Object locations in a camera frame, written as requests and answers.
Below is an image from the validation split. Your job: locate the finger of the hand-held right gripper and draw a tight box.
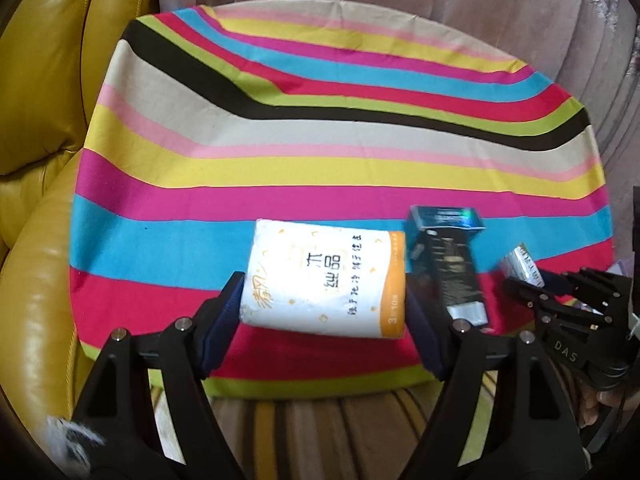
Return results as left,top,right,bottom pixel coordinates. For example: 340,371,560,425
501,276,557,317
541,268,626,312

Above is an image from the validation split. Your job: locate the small white printed box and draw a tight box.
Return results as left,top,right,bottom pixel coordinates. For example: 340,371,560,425
499,244,546,287

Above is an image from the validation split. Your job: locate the colourful striped cloth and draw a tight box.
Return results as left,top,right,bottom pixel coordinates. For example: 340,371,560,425
67,2,617,402

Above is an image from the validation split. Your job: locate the person's right hand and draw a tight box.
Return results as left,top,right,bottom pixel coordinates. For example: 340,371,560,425
577,382,623,428

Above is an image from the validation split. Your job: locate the white orange tissue pack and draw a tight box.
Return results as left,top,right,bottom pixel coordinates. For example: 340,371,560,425
239,218,407,339

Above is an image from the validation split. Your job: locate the yellow leather sofa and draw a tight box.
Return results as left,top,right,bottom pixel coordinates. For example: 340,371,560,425
0,0,162,466

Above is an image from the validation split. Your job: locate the tall black box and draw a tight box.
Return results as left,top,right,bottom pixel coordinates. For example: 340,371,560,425
404,204,489,327

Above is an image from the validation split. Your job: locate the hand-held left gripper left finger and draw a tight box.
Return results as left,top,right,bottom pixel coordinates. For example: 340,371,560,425
70,271,248,480

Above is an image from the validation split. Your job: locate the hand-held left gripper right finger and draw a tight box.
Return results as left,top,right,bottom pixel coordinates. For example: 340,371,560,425
405,280,591,480

